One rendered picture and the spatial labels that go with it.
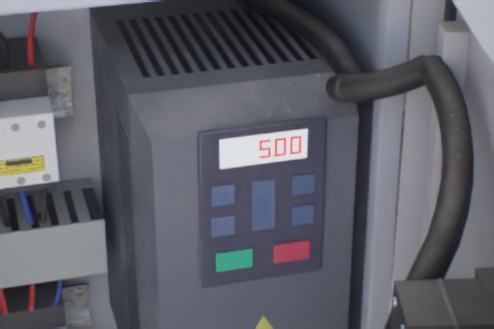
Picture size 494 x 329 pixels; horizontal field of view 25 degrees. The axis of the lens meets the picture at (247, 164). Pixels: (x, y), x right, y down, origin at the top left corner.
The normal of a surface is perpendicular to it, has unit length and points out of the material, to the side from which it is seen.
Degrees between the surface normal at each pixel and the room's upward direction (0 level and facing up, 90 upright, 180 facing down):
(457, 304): 0
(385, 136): 90
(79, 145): 90
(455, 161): 26
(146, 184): 90
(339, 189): 90
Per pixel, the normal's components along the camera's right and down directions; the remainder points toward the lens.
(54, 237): 0.27, 0.45
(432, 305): 0.00, -0.88
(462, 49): 0.05, 0.47
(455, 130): -0.22, -0.63
